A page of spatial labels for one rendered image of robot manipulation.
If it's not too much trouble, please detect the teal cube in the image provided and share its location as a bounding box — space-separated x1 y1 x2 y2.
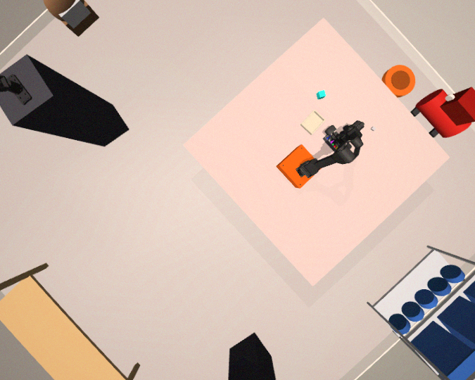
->
316 90 326 100

